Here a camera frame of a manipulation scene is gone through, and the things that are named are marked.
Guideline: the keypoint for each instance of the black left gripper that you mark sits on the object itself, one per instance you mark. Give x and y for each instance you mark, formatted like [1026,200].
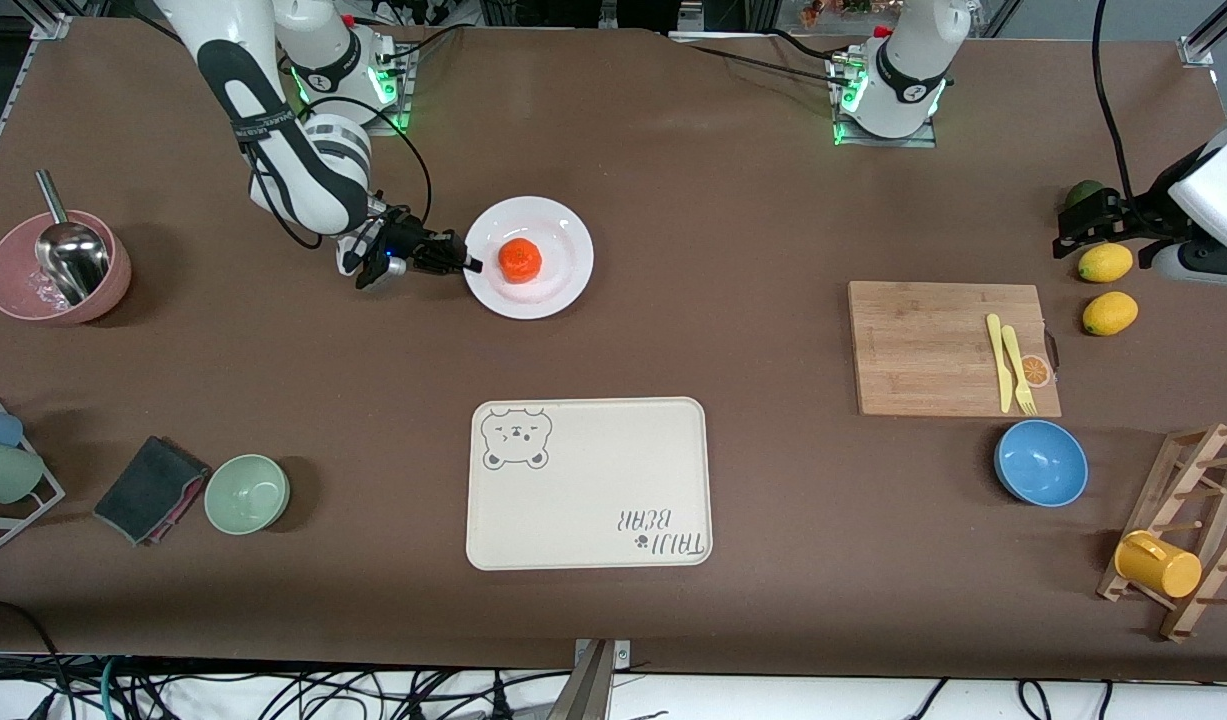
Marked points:
[1124,215]

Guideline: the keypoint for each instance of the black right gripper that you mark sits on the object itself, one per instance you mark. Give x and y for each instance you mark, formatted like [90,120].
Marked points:
[407,240]

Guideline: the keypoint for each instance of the orange mandarin fruit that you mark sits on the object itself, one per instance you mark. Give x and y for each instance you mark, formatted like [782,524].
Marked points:
[521,260]

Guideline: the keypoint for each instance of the white round plate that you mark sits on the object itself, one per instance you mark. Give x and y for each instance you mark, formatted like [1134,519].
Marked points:
[563,230]

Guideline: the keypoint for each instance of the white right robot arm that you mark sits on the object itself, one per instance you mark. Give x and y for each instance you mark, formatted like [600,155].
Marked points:
[303,190]

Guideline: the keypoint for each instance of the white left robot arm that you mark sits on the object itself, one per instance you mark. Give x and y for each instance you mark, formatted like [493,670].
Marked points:
[913,60]

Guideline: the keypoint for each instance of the dark green lime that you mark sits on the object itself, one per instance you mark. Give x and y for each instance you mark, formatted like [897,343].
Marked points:
[1085,191]

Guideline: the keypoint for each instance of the yellow lemon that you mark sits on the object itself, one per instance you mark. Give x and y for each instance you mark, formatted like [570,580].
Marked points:
[1108,266]
[1110,313]

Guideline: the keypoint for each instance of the orange slice toy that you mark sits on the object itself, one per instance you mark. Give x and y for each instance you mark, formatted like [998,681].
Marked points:
[1037,372]

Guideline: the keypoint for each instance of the yellow plastic fork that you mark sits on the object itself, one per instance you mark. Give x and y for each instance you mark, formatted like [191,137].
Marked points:
[1018,370]

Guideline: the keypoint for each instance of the yellow plastic knife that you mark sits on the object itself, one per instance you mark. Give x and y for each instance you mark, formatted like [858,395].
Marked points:
[998,360]

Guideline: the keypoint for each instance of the wooden cutting board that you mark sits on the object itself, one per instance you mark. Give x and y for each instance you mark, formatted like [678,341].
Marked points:
[913,350]

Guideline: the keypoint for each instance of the blue bowl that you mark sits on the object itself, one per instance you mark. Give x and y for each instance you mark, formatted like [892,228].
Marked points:
[1041,463]

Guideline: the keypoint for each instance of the cream tray with bear print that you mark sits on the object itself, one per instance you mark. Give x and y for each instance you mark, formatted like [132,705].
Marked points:
[593,480]

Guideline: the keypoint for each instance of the wooden cup rack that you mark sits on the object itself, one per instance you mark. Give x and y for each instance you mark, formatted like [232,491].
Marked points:
[1188,470]

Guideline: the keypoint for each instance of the pale green bowl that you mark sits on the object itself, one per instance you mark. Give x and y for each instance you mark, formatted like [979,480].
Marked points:
[247,494]

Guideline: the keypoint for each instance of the yellow cup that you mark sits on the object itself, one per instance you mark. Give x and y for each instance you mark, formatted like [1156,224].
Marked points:
[1158,565]

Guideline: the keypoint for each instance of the metal ladle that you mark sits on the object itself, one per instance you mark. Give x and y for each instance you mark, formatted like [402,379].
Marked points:
[73,260]

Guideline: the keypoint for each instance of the dark grey folded cloth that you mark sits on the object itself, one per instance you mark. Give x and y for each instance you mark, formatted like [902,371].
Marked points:
[148,490]

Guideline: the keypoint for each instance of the pink bowl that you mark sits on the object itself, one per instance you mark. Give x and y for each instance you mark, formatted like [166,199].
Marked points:
[13,280]

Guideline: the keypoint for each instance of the pale green cup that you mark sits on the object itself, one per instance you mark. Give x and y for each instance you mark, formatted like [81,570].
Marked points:
[3,472]

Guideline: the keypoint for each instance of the aluminium frame profile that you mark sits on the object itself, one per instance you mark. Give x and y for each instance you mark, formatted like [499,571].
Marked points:
[1195,48]

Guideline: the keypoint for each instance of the aluminium table bracket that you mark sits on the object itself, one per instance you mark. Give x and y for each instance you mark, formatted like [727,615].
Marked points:
[595,680]

